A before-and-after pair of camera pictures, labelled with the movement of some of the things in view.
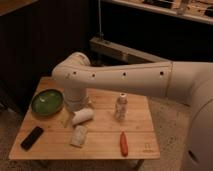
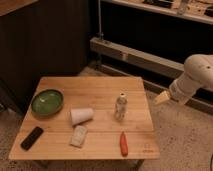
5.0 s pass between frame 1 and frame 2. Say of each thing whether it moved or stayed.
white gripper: moved
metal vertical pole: stayed
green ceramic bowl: stayed
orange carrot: stayed
